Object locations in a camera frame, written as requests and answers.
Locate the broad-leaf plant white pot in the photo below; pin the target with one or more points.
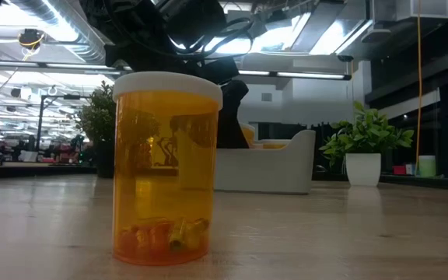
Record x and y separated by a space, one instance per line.
364 134

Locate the white ceiling unit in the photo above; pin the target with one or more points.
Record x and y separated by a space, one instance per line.
403 9

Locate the bushy small-leaf potted plant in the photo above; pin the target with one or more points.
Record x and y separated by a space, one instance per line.
97 116

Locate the grey plastic basket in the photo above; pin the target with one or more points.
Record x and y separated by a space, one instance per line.
270 171

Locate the black security camera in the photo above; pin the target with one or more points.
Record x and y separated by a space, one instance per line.
344 58

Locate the small red box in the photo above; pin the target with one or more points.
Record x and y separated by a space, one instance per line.
399 170

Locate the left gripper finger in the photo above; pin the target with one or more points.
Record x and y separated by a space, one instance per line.
232 124

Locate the green cup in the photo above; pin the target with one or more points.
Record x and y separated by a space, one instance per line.
427 167

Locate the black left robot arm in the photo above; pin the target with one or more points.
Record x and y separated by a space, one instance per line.
150 31

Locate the black round ceiling device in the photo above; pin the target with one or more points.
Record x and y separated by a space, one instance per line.
30 39

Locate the long ceiling light strip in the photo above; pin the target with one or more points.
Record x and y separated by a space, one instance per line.
72 66
309 75

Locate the silver ventilation duct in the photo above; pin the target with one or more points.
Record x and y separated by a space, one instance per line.
76 43

